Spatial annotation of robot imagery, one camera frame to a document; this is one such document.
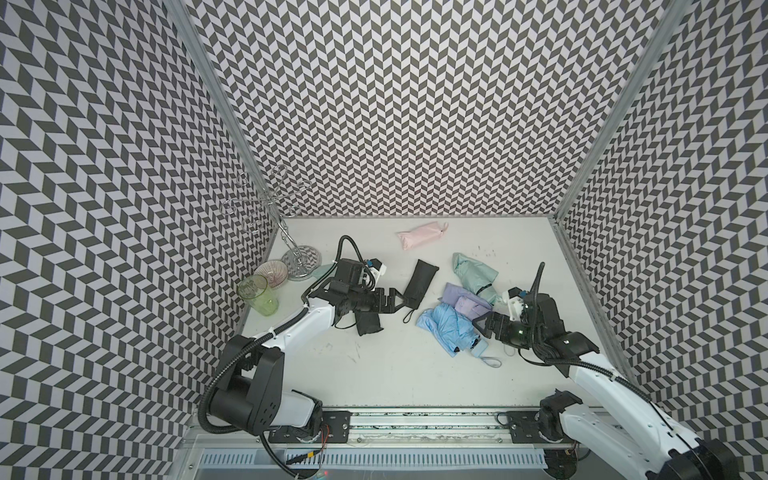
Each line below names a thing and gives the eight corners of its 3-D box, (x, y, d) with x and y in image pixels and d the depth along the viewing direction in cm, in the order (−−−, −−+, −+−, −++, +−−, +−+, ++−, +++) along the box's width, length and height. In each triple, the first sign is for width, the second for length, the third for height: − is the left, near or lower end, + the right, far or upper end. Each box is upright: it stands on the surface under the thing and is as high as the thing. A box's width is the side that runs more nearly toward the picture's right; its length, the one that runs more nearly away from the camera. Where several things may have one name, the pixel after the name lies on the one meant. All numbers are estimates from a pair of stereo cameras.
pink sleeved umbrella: (405, 252, 109) (405, 246, 106) (397, 239, 113) (397, 232, 110) (450, 237, 114) (451, 230, 111) (442, 224, 118) (443, 218, 115)
